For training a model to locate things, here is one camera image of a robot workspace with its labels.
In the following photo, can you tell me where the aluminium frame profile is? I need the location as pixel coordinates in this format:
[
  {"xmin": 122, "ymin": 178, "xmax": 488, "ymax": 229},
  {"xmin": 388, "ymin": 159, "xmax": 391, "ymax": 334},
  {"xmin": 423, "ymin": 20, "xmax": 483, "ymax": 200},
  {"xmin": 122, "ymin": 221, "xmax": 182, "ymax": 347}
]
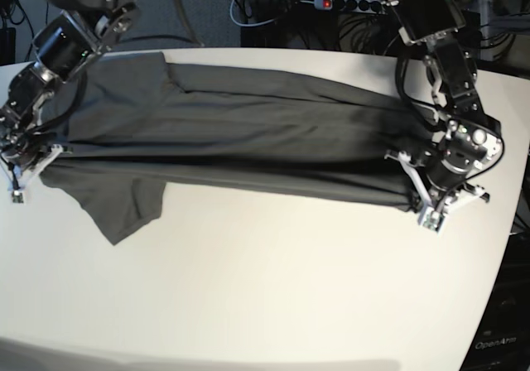
[{"xmin": 476, "ymin": 0, "xmax": 529, "ymax": 61}]

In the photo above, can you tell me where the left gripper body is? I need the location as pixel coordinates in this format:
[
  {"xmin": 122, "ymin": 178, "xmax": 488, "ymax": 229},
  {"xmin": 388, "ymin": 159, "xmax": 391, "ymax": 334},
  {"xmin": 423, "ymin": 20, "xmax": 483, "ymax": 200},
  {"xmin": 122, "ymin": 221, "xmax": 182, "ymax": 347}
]
[{"xmin": 384, "ymin": 137, "xmax": 504, "ymax": 216}]

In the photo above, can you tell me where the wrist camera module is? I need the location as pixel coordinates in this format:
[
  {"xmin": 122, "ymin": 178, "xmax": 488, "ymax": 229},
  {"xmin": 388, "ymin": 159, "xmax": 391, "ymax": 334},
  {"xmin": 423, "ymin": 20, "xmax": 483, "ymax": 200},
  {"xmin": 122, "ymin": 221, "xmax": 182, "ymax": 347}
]
[
  {"xmin": 417, "ymin": 206, "xmax": 445, "ymax": 234},
  {"xmin": 11, "ymin": 189, "xmax": 25, "ymax": 205}
]

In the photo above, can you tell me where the white cable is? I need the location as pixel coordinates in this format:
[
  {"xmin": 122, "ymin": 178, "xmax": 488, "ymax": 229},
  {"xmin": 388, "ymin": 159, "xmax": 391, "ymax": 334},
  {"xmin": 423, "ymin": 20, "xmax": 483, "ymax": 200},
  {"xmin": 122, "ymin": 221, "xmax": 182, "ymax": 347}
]
[{"xmin": 228, "ymin": 0, "xmax": 276, "ymax": 27}]

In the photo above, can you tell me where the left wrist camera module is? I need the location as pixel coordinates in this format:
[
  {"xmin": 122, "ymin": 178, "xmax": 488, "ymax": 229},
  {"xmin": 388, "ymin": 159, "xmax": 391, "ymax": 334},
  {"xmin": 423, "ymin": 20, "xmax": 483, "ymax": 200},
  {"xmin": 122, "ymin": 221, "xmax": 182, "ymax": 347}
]
[{"xmin": 417, "ymin": 206, "xmax": 445, "ymax": 234}]

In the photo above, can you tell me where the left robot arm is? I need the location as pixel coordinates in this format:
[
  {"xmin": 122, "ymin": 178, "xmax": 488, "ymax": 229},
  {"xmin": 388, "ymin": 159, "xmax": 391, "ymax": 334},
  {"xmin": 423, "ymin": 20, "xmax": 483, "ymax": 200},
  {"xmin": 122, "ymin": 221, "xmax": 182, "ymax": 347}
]
[{"xmin": 383, "ymin": 0, "xmax": 505, "ymax": 224}]

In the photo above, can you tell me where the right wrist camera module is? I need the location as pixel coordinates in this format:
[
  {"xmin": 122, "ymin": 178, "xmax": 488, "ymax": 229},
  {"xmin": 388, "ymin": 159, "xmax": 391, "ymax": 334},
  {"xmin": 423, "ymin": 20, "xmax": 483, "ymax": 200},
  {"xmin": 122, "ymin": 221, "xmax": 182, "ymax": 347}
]
[{"xmin": 11, "ymin": 189, "xmax": 25, "ymax": 205}]

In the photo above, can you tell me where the dark grey T-shirt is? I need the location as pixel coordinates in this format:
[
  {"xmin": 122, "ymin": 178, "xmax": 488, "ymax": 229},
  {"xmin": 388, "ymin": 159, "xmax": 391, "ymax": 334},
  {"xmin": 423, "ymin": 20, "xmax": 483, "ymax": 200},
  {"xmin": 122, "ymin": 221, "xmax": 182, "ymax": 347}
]
[{"xmin": 41, "ymin": 53, "xmax": 431, "ymax": 244}]

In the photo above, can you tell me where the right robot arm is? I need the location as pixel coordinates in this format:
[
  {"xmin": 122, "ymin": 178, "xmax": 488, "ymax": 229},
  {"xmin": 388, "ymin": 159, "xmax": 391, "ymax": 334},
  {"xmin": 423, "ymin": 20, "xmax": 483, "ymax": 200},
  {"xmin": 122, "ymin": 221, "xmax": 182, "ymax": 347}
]
[{"xmin": 1, "ymin": 0, "xmax": 139, "ymax": 203}]

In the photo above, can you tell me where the black OpenArm base box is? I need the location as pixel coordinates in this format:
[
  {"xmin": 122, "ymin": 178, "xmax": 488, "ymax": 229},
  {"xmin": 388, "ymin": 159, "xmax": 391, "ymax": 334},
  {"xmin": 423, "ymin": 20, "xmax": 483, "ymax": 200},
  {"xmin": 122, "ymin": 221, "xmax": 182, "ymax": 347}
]
[{"xmin": 460, "ymin": 233, "xmax": 529, "ymax": 370}]

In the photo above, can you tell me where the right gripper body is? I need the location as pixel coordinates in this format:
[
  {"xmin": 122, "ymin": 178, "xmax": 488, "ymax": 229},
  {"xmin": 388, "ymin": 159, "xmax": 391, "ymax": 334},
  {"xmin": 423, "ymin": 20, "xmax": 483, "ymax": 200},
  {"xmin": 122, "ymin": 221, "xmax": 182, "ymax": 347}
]
[{"xmin": 1, "ymin": 132, "xmax": 72, "ymax": 191}]

